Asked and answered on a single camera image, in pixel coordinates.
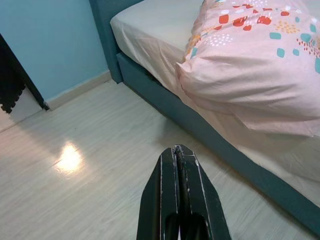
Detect cream sheeted mattress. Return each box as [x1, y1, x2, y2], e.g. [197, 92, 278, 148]
[109, 0, 320, 201]

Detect beige skirting board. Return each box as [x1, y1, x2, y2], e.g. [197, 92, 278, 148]
[46, 70, 118, 111]

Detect teal upholstered bed frame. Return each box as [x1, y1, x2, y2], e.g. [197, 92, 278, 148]
[88, 0, 320, 237]

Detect black door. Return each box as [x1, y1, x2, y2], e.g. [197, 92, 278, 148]
[0, 33, 50, 111]

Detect pink patterned pillow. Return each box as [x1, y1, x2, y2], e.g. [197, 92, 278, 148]
[175, 0, 320, 138]

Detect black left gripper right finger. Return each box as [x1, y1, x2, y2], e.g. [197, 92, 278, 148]
[175, 144, 232, 240]

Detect black jigsaw foam mat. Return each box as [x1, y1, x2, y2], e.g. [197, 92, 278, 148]
[0, 82, 26, 115]

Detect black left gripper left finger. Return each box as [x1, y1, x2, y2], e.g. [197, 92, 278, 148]
[136, 147, 180, 240]

